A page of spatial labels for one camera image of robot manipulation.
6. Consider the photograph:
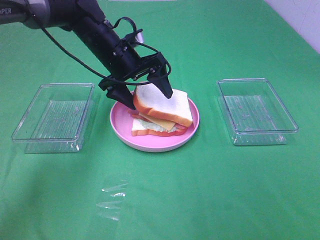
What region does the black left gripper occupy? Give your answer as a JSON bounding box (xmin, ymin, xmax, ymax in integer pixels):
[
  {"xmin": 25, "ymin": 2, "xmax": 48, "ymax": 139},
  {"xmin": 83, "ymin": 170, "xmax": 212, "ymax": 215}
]
[{"xmin": 97, "ymin": 39, "xmax": 173, "ymax": 110}]

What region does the bread slice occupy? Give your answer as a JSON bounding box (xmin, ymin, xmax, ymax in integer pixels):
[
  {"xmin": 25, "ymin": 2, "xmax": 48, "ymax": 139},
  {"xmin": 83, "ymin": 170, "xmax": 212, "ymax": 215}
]
[
  {"xmin": 133, "ymin": 84, "xmax": 193, "ymax": 127},
  {"xmin": 130, "ymin": 117, "xmax": 189, "ymax": 138}
]

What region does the bacon strip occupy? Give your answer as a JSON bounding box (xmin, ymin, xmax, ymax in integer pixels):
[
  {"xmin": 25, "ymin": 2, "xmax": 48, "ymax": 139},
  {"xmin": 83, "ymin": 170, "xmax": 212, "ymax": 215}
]
[
  {"xmin": 127, "ymin": 109, "xmax": 187, "ymax": 130},
  {"xmin": 127, "ymin": 109, "xmax": 187, "ymax": 133}
]

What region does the green lettuce leaf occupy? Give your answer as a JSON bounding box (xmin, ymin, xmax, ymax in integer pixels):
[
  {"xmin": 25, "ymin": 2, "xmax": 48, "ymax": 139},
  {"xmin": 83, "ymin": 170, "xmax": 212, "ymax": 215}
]
[{"xmin": 137, "ymin": 119, "xmax": 177, "ymax": 133}]

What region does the yellow cheese slice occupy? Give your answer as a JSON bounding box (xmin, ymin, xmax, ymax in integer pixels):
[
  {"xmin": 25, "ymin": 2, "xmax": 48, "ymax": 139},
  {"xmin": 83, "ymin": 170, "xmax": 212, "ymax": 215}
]
[{"xmin": 138, "ymin": 112, "xmax": 176, "ymax": 131}]

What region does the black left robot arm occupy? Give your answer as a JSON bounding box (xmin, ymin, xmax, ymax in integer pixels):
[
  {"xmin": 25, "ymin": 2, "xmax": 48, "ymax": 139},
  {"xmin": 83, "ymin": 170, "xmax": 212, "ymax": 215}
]
[{"xmin": 0, "ymin": 0, "xmax": 173, "ymax": 109}]

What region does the pink round plate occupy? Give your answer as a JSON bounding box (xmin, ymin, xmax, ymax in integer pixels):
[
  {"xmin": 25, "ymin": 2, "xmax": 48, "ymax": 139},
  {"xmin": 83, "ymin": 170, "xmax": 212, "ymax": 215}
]
[{"xmin": 109, "ymin": 97, "xmax": 200, "ymax": 153}]

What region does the clear left food container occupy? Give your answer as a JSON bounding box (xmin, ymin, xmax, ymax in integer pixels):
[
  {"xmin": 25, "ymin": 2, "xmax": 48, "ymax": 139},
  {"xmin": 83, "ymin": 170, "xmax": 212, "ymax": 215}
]
[{"xmin": 11, "ymin": 83, "xmax": 95, "ymax": 154}]

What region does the clear food container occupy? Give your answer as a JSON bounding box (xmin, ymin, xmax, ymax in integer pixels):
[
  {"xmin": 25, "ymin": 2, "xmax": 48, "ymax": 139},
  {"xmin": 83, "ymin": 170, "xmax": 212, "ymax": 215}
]
[
  {"xmin": 216, "ymin": 78, "xmax": 299, "ymax": 146},
  {"xmin": 11, "ymin": 83, "xmax": 95, "ymax": 154}
]

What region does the clear right food container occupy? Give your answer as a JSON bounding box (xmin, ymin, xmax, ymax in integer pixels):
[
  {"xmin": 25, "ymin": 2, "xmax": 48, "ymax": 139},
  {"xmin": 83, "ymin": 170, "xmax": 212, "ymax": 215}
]
[{"xmin": 216, "ymin": 78, "xmax": 299, "ymax": 146}]

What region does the green table cloth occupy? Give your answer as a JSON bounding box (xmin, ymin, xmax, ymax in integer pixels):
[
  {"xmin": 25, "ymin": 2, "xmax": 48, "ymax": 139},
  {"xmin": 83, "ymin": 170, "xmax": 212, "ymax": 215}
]
[{"xmin": 0, "ymin": 0, "xmax": 320, "ymax": 240}]

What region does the clear plastic film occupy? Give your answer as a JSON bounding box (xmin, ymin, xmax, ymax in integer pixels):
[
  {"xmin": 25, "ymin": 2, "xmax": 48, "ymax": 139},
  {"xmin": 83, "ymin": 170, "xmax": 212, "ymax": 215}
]
[{"xmin": 95, "ymin": 173, "xmax": 130, "ymax": 221}]

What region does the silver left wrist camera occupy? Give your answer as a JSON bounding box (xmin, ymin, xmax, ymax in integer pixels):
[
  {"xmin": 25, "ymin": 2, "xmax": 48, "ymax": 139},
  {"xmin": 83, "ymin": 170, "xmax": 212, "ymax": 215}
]
[{"xmin": 124, "ymin": 28, "xmax": 145, "ymax": 48}]

